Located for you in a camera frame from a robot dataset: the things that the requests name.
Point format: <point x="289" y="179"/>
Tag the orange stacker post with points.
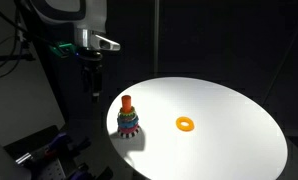
<point x="126" y="103"/>

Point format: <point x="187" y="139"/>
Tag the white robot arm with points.
<point x="88" y="18"/>

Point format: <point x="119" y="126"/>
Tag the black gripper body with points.
<point x="91" y="70"/>

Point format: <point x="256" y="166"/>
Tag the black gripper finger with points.
<point x="95" y="96"/>

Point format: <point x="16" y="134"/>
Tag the black clamp tools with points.
<point x="57" y="148"/>

